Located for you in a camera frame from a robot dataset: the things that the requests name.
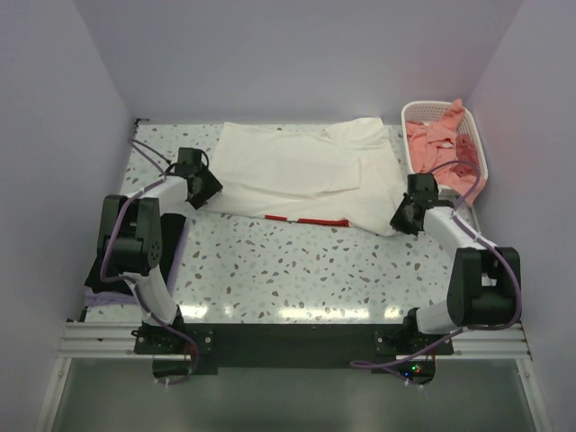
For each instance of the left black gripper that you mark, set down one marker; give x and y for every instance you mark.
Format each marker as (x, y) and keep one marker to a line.
(207, 184)

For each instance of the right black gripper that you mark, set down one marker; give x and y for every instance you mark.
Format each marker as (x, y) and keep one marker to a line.
(404, 217)

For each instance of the white t shirt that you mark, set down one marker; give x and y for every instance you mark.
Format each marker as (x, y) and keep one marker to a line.
(347, 172)

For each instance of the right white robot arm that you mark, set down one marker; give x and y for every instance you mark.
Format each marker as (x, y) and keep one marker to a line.
(484, 289)

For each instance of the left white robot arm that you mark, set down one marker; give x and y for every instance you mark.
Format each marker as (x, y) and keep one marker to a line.
(167, 191)

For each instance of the black folded t shirt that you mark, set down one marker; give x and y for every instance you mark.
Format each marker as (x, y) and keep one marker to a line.
(138, 247)

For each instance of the salmon pink t shirt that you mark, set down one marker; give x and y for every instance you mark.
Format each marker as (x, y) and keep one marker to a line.
(432, 144)

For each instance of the white plastic laundry basket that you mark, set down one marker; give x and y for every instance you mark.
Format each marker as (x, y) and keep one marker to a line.
(450, 121)

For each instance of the dark pink t shirt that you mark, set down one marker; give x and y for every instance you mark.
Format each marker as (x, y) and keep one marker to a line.
(466, 156)

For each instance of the lavender folded t shirt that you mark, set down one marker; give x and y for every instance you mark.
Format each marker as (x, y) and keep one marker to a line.
(171, 260)

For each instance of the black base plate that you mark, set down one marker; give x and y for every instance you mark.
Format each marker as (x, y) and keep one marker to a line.
(204, 349)

